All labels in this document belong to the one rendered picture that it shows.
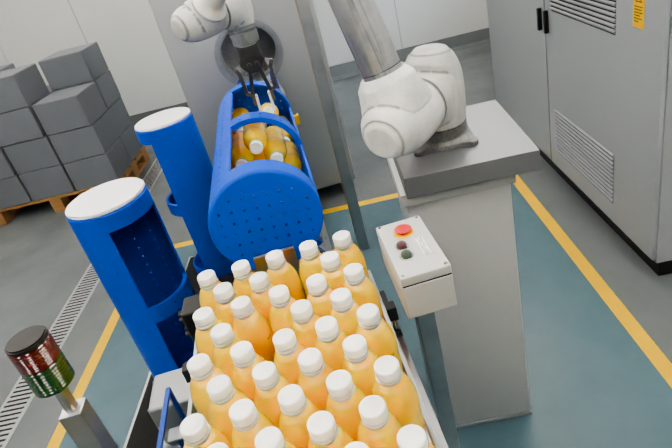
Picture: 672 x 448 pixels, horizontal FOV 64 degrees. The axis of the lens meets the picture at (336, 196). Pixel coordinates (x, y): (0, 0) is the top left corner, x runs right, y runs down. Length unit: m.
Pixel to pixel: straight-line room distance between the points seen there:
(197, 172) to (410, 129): 1.63
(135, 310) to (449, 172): 1.25
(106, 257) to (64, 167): 3.11
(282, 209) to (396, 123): 0.35
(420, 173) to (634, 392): 1.23
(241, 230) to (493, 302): 0.85
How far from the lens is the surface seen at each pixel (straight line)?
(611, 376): 2.32
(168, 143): 2.65
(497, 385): 2.04
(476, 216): 1.58
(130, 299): 2.09
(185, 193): 2.74
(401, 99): 1.28
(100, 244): 1.98
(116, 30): 6.68
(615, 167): 2.76
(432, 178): 1.44
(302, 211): 1.32
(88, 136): 4.84
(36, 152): 5.07
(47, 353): 0.97
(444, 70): 1.45
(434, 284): 1.04
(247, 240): 1.35
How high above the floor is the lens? 1.72
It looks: 28 degrees down
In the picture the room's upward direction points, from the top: 15 degrees counter-clockwise
